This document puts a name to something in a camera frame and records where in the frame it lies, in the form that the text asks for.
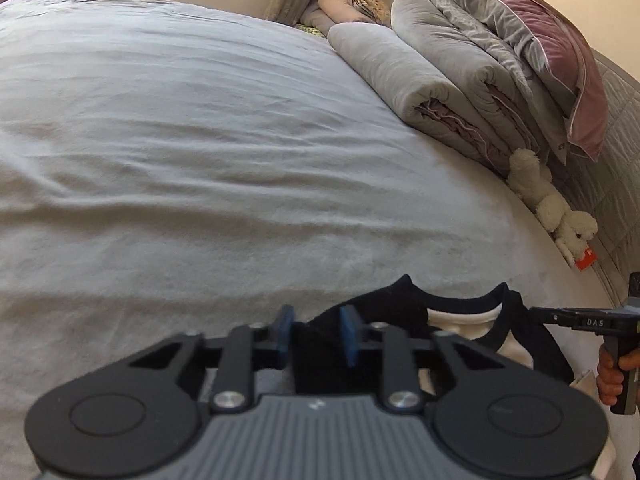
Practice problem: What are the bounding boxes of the folded grey duvet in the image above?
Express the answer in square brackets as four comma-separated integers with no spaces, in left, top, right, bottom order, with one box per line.
[420,0,572,165]

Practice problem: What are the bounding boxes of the person's right hand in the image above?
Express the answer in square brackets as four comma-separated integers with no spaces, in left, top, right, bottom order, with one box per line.
[596,346,626,407]

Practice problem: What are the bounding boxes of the beige shirt with black sleeves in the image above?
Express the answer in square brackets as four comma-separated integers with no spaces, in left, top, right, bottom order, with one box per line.
[292,274,601,402]

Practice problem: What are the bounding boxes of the grey quilted headboard cover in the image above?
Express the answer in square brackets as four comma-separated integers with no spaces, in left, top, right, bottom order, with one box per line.
[545,45,640,321]

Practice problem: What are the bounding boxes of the white plush dog toy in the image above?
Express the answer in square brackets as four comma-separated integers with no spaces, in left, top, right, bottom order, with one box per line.
[507,148,599,268]

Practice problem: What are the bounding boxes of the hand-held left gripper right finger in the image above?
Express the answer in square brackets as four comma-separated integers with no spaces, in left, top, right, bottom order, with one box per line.
[339,305,494,411]

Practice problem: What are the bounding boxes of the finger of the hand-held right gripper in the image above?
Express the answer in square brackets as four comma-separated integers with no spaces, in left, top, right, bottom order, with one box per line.
[529,306,584,331]

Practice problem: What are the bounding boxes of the folded grey quilt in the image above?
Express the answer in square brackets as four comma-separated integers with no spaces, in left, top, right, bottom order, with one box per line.
[391,0,546,161]
[327,22,506,172]

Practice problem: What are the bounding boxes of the bed with grey sheet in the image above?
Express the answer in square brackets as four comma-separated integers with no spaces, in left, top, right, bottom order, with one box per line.
[0,0,632,480]

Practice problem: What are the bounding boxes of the folded beige clothing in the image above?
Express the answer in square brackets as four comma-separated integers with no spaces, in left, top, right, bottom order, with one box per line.
[300,0,394,39]

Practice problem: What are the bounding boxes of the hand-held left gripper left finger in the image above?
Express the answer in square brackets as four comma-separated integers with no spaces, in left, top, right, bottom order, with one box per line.
[122,304,297,411]

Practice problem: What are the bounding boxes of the red booklet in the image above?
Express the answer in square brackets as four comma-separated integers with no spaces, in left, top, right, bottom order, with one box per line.
[575,247,599,274]

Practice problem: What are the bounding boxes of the pink and grey pillow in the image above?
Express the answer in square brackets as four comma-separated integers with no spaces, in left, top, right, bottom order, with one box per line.
[417,0,609,162]

